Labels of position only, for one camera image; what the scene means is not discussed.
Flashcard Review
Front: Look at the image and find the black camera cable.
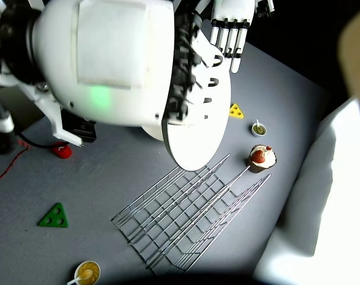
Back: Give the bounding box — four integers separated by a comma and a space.
16, 132, 71, 149

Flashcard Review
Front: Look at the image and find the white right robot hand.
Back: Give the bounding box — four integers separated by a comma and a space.
33, 0, 226, 129

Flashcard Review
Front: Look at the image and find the beige blurred object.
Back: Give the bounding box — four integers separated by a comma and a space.
337, 0, 360, 99

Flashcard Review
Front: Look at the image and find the small white sauce bowl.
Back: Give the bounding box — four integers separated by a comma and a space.
251, 123, 268, 138

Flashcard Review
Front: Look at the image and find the red cylinder with white cross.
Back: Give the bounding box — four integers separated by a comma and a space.
51, 141, 73, 160

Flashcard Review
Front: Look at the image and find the yellow triangle block with holes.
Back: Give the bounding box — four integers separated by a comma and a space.
229, 103, 245, 119

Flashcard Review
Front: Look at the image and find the green triangle block with holes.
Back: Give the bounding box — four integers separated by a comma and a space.
38, 202, 70, 229

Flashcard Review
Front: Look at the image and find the chocolate cupcake with cream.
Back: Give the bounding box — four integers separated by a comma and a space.
246, 144, 278, 174

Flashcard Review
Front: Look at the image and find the small bowl of yellow sauce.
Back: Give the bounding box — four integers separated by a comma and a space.
74, 260, 101, 285

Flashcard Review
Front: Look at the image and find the silver wire dish rack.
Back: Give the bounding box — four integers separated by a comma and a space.
110, 153, 271, 276

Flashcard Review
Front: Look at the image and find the thin red wire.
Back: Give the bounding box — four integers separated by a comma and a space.
0, 141, 31, 185

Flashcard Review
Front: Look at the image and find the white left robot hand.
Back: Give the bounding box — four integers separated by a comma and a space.
210, 0, 255, 74

